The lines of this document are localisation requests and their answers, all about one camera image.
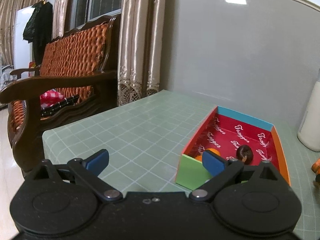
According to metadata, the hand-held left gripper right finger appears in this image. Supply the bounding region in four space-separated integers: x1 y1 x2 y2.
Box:
189 150 285 202

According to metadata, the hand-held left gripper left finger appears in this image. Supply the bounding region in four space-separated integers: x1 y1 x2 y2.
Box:
31 149 123 202

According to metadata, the colourful cardboard box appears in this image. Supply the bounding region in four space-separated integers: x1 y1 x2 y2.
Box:
175 106 292 191

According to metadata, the green grid table cover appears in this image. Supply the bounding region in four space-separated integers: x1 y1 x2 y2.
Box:
42 89 320 238

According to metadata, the black object on sofa seat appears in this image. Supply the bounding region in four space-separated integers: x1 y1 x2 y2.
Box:
41 94 81 117

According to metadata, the red checked cloth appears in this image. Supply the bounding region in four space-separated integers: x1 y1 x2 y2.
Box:
40 89 65 108

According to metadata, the wooden sofa with orange cushion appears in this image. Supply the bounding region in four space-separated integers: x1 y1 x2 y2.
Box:
0 14 121 178

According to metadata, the white thermos jug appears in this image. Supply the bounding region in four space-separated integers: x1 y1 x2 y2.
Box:
297 81 320 152

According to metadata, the white refrigerator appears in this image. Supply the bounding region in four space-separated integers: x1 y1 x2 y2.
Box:
14 7 35 70

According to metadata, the black hanging garment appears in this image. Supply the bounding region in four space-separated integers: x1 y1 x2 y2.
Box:
23 1 54 65

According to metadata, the window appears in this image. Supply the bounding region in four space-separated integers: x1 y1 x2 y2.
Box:
74 0 123 28

